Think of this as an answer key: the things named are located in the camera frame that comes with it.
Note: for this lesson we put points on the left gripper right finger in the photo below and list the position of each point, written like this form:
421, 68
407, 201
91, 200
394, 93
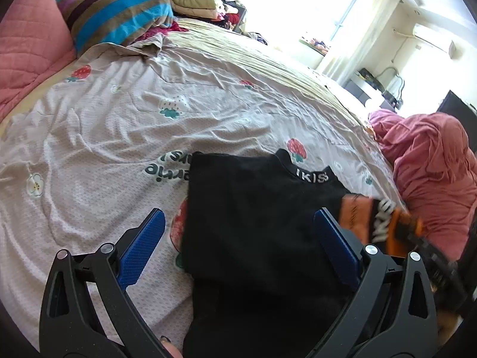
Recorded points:
391, 312

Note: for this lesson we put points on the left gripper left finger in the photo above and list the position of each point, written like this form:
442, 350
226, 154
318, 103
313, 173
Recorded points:
69, 324

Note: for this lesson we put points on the black orange-cuffed sweater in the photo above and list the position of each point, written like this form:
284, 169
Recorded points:
262, 284

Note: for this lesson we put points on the left hand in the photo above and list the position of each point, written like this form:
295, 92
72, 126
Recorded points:
171, 348

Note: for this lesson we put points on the pink crumpled blanket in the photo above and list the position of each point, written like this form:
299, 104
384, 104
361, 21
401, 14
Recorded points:
434, 170

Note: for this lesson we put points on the strawberry print bed sheet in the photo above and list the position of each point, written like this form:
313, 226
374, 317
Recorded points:
112, 139

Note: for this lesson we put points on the white side desk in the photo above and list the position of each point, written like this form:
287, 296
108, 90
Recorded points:
385, 89

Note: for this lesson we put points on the white window curtain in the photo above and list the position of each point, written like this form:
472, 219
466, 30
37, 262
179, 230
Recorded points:
363, 25

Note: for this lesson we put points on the pink quilted pillow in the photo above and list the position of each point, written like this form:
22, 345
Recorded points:
35, 44

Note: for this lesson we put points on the striped knit pillow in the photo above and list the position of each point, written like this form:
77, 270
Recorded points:
92, 22

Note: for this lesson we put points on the white wall air conditioner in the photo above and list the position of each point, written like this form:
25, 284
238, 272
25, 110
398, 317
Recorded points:
435, 38

